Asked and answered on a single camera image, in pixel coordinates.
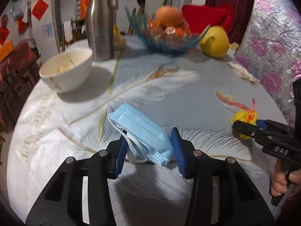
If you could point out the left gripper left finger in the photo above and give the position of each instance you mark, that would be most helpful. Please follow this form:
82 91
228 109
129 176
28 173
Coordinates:
60 202

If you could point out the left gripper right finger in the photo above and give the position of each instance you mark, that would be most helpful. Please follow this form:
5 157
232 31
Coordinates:
239 201

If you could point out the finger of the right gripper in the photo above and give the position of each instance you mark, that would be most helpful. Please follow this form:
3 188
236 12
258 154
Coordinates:
261 124
244 130

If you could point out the yellow pompom decoration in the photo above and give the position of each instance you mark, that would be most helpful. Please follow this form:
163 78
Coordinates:
245 114

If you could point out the blue surgical mask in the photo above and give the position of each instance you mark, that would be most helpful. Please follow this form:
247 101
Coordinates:
146 140

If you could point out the right human hand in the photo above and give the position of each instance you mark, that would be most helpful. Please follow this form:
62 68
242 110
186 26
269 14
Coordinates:
279 181

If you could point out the wrapped chopsticks packet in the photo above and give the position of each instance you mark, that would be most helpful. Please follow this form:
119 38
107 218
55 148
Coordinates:
243 72

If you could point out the floral plastic sheet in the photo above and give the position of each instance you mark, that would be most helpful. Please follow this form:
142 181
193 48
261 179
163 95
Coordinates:
270 51

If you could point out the yellow pomelo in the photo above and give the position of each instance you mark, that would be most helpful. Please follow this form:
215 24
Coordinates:
215 43

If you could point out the blue glass fruit bowl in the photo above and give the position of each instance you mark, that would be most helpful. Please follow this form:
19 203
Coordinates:
170 41

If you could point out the red cushion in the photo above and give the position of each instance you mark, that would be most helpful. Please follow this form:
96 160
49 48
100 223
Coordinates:
197 18

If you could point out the white ceramic bowl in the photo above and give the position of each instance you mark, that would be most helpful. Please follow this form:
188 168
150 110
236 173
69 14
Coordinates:
68 70

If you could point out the orange apple fruit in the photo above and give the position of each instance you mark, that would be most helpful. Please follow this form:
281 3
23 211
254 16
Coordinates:
168 16

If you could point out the red covered side table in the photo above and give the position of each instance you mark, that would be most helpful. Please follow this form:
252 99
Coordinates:
17 79

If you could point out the orange long box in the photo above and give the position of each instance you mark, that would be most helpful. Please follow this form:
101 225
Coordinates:
6 49

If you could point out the stainless steel thermos bottle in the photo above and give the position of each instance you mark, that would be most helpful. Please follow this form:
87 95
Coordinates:
99 24

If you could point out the white refrigerator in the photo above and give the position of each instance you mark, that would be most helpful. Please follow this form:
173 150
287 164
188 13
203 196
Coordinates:
46 17

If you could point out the orange red gift box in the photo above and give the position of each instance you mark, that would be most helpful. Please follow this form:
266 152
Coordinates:
84 4

